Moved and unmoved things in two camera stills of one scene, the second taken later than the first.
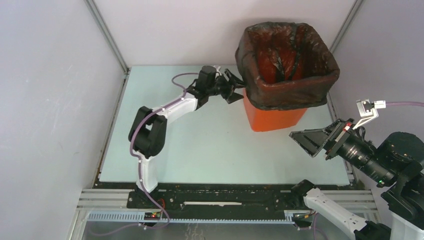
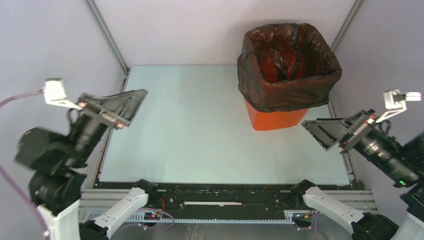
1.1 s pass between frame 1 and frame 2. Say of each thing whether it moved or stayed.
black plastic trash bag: stayed
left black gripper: moved
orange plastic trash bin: stayed
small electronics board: stayed
